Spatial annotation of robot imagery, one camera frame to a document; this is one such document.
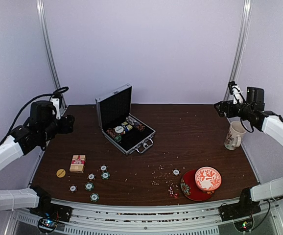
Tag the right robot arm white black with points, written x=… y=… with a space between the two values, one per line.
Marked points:
x=251 y=109

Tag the white patterned mug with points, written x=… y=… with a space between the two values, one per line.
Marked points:
x=234 y=135

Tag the right aluminium frame post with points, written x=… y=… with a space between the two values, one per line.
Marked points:
x=242 y=38

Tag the left aluminium frame post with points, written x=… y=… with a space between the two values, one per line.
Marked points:
x=45 y=33

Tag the front aluminium rail base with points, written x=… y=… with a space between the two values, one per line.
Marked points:
x=190 y=219

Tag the green poker chip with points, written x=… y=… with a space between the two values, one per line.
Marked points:
x=105 y=175
x=94 y=197
x=89 y=186

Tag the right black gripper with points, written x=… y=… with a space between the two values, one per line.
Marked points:
x=228 y=103

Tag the black orange poker chip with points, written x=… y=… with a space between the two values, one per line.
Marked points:
x=103 y=168
x=91 y=177
x=176 y=172
x=73 y=188

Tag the yellow big blind button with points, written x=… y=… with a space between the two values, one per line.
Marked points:
x=60 y=173

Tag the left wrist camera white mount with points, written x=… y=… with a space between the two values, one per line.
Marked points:
x=56 y=107

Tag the aluminium poker case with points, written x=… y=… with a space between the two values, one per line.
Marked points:
x=112 y=110

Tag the red playing card box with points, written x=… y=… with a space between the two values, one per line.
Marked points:
x=78 y=164

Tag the aluminium frame post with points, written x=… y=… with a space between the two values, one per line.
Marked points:
x=242 y=38
x=45 y=33

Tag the green chip stack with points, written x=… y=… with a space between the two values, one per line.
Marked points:
x=117 y=138

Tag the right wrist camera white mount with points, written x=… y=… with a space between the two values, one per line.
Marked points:
x=236 y=92

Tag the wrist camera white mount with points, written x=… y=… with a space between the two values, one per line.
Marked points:
x=56 y=107
x=236 y=92

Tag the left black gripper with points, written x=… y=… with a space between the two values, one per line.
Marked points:
x=67 y=124

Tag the orange white patterned bowl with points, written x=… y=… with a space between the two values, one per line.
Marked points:
x=207 y=179

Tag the red floral plate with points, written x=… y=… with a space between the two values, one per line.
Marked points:
x=191 y=190

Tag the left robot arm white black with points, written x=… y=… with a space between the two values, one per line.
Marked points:
x=43 y=124

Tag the white dealer button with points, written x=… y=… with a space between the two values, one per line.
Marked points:
x=119 y=129

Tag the black orange chip row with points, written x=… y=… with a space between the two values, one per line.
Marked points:
x=111 y=132

